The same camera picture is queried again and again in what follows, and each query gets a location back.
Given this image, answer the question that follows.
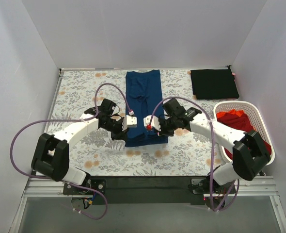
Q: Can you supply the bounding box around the floral patterned table mat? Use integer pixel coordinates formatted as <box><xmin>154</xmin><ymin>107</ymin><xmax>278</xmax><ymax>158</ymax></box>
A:
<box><xmin>36</xmin><ymin>69</ymin><xmax>260</xmax><ymax>177</ymax></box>

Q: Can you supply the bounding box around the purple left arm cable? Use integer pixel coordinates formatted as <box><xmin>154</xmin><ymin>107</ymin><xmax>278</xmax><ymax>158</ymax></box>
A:
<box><xmin>10</xmin><ymin>83</ymin><xmax>135</xmax><ymax>220</ymax></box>

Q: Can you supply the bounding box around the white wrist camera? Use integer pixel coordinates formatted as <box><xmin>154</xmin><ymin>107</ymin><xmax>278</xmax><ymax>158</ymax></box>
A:
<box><xmin>143</xmin><ymin>115</ymin><xmax>161</xmax><ymax>132</ymax></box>
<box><xmin>122</xmin><ymin>115</ymin><xmax>137</xmax><ymax>131</ymax></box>

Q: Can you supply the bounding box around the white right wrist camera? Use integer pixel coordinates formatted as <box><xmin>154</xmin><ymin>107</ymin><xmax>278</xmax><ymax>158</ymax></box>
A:
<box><xmin>143</xmin><ymin>115</ymin><xmax>161</xmax><ymax>132</ymax></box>

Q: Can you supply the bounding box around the red t shirt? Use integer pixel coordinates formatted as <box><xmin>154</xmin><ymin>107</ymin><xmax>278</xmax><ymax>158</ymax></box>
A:
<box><xmin>217</xmin><ymin>113</ymin><xmax>272</xmax><ymax>161</ymax></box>

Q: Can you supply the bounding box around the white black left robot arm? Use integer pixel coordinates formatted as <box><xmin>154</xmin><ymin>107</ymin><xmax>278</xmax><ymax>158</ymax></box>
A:
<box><xmin>31</xmin><ymin>99</ymin><xmax>137</xmax><ymax>194</ymax></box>

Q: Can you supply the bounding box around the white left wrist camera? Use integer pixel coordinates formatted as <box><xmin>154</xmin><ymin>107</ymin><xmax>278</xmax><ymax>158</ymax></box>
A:
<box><xmin>122</xmin><ymin>115</ymin><xmax>137</xmax><ymax>131</ymax></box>

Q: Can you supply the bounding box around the aluminium frame rail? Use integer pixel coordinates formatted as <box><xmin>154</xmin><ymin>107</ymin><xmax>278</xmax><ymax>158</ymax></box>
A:
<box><xmin>23</xmin><ymin>176</ymin><xmax>279</xmax><ymax>197</ymax></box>

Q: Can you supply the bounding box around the orange t shirt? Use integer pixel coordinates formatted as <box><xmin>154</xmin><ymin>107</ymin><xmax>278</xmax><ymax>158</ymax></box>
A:
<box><xmin>216</xmin><ymin>109</ymin><xmax>245</xmax><ymax>118</ymax></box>

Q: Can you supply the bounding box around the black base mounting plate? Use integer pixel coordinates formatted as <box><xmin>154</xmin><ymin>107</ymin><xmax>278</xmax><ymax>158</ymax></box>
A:
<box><xmin>63</xmin><ymin>178</ymin><xmax>237</xmax><ymax>206</ymax></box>

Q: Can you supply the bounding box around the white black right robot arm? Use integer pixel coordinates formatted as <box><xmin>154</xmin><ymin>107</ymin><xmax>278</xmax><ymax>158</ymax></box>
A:
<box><xmin>148</xmin><ymin>98</ymin><xmax>272</xmax><ymax>193</ymax></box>

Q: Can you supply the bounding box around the white perforated laundry basket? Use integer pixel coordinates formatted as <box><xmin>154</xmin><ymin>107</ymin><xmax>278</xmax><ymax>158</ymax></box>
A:
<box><xmin>213</xmin><ymin>100</ymin><xmax>275</xmax><ymax>165</ymax></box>

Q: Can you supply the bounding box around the folded black t shirt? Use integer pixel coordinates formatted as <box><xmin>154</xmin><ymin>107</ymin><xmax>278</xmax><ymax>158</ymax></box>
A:
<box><xmin>191</xmin><ymin>69</ymin><xmax>239</xmax><ymax>100</ymax></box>

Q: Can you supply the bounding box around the blue t shirt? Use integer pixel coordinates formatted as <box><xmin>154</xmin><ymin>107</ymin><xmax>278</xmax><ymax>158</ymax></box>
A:
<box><xmin>125</xmin><ymin>70</ymin><xmax>168</xmax><ymax>148</ymax></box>

